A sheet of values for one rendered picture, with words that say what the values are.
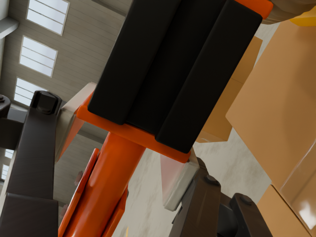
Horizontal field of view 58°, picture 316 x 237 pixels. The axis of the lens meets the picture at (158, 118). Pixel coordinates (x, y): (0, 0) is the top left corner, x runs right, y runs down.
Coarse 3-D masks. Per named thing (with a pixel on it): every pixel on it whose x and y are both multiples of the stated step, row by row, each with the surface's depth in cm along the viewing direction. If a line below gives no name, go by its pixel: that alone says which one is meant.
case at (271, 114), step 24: (288, 24) 33; (288, 48) 30; (312, 48) 26; (264, 72) 33; (288, 72) 28; (312, 72) 25; (240, 96) 37; (264, 96) 31; (288, 96) 26; (312, 96) 23; (240, 120) 34; (264, 120) 29; (288, 120) 25; (312, 120) 22; (264, 144) 27; (288, 144) 23; (312, 144) 21; (264, 168) 25; (288, 168) 22; (312, 168) 20; (288, 192) 21; (312, 192) 19; (312, 216) 18
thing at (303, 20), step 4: (312, 8) 26; (304, 12) 27; (308, 12) 26; (312, 12) 25; (296, 16) 28; (300, 16) 27; (304, 16) 27; (308, 16) 26; (312, 16) 25; (292, 20) 29; (296, 20) 28; (300, 20) 28; (304, 20) 27; (308, 20) 26; (312, 20) 26; (296, 24) 30; (300, 24) 29; (304, 24) 28; (308, 24) 28; (312, 24) 27
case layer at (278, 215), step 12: (264, 192) 112; (276, 192) 105; (264, 204) 109; (276, 204) 103; (288, 204) 97; (264, 216) 106; (276, 216) 100; (288, 216) 95; (276, 228) 98; (288, 228) 92; (300, 228) 88
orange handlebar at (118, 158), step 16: (112, 144) 15; (128, 144) 15; (96, 160) 20; (112, 160) 15; (128, 160) 15; (80, 176) 19; (96, 176) 16; (112, 176) 15; (128, 176) 16; (80, 192) 16; (96, 192) 16; (112, 192) 16; (128, 192) 19; (64, 208) 19; (80, 208) 16; (96, 208) 16; (112, 208) 16; (64, 224) 16; (80, 224) 16; (96, 224) 16; (112, 224) 16
